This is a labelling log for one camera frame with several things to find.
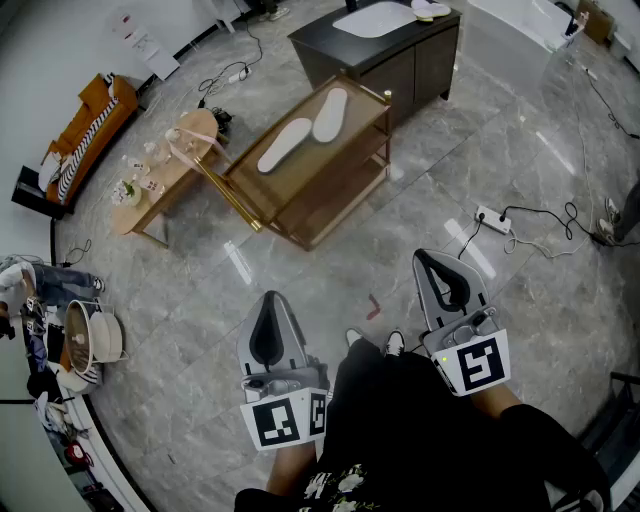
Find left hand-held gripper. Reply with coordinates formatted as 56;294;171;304
237;290;332;451

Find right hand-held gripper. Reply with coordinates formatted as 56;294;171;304
412;248;511;398

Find person's right forearm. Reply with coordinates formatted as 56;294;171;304
469;387;524;421

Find person's left forearm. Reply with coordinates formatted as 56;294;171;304
264;442;319;496

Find person's right white shoe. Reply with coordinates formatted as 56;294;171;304
383;328;406;357

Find person's black trousers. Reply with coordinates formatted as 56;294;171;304
322;340;506;512

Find wooden tray cart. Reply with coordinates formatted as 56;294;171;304
192;74;394;251

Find round basket side table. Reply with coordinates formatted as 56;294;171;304
64;298;129;376

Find person's black floral shirt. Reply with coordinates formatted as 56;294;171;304
233;403;612;512

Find oval wooden coffee table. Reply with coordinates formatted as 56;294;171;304
110;108;220;250

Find white flower vase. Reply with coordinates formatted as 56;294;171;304
110;178;144;207

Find black metal rack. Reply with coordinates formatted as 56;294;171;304
579;372;640;494

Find black bag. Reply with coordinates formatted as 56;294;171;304
209;106;234;136

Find dark vanity cabinet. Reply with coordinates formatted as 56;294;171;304
288;0;462;126

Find white bathtub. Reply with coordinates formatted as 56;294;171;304
459;0;576;96

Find striped blanket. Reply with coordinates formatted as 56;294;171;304
57;97;121;201

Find white sink basin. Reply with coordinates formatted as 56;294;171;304
332;1;419;39

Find black side table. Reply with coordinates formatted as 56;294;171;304
10;165;66;221

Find orange sofa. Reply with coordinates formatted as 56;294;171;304
42;73;139;204

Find cardboard box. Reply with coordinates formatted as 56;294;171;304
574;0;616;46

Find white water dispenser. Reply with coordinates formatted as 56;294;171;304
107;9;181;81

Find black adapter cable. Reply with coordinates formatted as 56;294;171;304
499;202;609;244

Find pink strap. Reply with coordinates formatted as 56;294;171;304
167;127;234;166

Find black power cable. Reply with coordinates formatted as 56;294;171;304
197;19;264;109

